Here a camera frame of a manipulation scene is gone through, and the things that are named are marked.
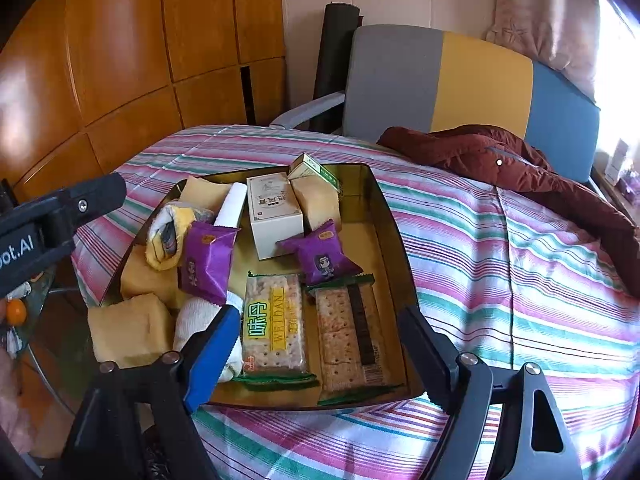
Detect gold tin box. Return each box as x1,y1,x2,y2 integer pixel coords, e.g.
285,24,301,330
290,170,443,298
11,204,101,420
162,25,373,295
100,162,426,411

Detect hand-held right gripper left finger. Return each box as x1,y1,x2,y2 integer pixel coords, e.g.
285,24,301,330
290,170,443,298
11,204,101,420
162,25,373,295
60,305,244,480

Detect purple snack packet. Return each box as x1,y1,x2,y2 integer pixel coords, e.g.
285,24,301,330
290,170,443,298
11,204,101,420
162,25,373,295
177,220,241,306
275,225,363,288

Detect white towel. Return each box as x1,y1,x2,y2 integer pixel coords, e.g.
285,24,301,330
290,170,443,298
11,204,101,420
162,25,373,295
172,292,246,383

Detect wooden wardrobe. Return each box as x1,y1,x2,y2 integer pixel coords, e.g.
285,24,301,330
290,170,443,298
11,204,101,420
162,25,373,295
0,0,288,201

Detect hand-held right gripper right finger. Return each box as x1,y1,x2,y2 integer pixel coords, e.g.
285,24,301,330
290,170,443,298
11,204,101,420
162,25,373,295
397,304,584,480

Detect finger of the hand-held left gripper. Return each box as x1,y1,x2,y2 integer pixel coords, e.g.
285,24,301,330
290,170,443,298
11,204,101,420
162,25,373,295
10,172,127,256

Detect striped blanket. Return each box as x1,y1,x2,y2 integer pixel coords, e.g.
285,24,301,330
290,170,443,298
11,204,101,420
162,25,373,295
70,125,640,480

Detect dark label cracker pack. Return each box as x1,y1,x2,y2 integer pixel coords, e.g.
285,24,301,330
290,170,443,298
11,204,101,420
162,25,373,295
307,275,406,406

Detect grey yellow blue headboard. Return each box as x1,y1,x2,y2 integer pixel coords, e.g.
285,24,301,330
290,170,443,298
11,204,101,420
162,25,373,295
270,25,601,186

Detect green glass side table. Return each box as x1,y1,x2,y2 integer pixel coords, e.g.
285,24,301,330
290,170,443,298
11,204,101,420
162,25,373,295
0,260,96,411

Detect green white small box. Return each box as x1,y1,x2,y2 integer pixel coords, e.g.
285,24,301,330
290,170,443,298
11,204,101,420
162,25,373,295
287,152,343,193

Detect pink patterned curtain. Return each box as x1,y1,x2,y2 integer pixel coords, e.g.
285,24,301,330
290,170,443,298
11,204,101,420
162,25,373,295
485,0,601,106

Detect maroon jacket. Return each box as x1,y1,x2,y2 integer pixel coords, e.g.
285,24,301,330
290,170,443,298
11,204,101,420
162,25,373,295
377,125,640,306

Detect yellow sponge block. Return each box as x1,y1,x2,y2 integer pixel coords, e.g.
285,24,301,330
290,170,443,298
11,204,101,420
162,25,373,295
87,292,176,368
180,176,233,211
291,177,342,233

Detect wooden desk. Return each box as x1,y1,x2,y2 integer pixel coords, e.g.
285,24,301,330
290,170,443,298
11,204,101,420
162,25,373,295
592,165,640,211

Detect yellow patterned sock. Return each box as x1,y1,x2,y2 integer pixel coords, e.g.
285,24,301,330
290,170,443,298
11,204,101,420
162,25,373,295
145,201,196,271

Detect white tube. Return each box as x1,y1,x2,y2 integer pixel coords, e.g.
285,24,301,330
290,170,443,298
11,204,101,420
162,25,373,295
214,182,247,231

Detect purple box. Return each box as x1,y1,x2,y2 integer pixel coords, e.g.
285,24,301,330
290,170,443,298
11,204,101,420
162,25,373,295
619,167,640,201

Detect black rolled mat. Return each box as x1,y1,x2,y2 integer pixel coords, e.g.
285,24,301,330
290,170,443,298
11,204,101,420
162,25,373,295
312,2,361,133

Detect yellow label cracker pack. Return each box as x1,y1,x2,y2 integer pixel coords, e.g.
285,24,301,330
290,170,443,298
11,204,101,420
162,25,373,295
240,272,321,391

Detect white printed box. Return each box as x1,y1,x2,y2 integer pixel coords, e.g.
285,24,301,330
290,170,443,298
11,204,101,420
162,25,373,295
246,172,306,261

